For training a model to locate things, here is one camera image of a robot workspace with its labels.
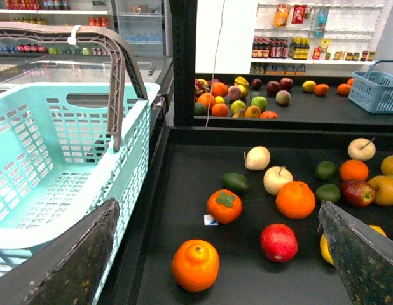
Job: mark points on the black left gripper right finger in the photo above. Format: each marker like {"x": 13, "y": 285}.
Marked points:
{"x": 362, "y": 256}

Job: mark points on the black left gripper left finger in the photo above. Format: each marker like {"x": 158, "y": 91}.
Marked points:
{"x": 69, "y": 269}

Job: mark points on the yellow lemon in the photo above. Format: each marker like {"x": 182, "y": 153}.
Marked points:
{"x": 324, "y": 247}

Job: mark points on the light teal shopping basket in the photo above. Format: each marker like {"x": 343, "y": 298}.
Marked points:
{"x": 57, "y": 163}

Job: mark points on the grey basket handle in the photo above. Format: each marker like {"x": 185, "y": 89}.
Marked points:
{"x": 122, "y": 59}

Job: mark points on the far shelf orange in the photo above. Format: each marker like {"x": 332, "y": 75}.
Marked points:
{"x": 321, "y": 90}

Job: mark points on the far shelf lemon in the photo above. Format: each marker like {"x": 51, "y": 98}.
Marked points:
{"x": 309, "y": 86}

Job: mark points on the red yellow apple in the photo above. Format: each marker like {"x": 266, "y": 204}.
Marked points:
{"x": 358, "y": 193}

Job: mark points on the yellow orange apple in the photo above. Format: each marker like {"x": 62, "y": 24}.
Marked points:
{"x": 383, "y": 187}

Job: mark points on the green lime lower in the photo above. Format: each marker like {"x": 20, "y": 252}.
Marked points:
{"x": 328, "y": 192}

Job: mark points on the green lime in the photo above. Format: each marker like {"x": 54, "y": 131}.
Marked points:
{"x": 328, "y": 192}
{"x": 325, "y": 170}

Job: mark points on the red apple near front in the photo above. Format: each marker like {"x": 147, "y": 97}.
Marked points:
{"x": 279, "y": 242}

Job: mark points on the small orange right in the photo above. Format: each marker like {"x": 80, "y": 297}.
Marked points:
{"x": 354, "y": 170}

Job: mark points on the round orange centre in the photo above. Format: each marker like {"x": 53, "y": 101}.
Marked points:
{"x": 295, "y": 200}

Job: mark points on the yellow orange round fruit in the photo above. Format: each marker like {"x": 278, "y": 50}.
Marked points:
{"x": 387, "y": 166}

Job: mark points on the green lime upper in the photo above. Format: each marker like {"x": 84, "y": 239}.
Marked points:
{"x": 325, "y": 170}

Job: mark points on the cream apple with stem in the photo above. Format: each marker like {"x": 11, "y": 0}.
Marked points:
{"x": 361, "y": 149}

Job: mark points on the cream apple centre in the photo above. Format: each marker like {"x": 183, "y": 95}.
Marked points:
{"x": 275, "y": 177}

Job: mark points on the large bumpy orange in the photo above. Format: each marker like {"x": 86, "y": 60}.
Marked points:
{"x": 195, "y": 265}

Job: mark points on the white blue label tag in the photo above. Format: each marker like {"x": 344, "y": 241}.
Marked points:
{"x": 209, "y": 220}

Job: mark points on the cream pear with stem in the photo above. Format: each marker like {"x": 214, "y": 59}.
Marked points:
{"x": 257, "y": 158}

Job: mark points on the orange persimmon with leaf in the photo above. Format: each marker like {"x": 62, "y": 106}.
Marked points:
{"x": 224, "y": 206}

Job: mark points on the dark green avocado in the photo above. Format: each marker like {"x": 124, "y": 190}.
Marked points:
{"x": 235, "y": 182}

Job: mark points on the small blue basket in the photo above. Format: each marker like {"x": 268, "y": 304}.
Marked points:
{"x": 373, "y": 90}

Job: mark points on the far peach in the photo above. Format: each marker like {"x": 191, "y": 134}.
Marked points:
{"x": 283, "y": 97}

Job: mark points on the far dark red apple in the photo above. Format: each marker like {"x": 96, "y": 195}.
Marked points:
{"x": 286, "y": 84}

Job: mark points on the far maroon apple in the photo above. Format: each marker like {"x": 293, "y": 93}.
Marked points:
{"x": 272, "y": 88}

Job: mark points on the white store shelving unit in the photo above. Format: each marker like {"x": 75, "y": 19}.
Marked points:
{"x": 316, "y": 37}

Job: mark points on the black display shelf frame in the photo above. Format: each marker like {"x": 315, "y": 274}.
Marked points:
{"x": 186, "y": 170}

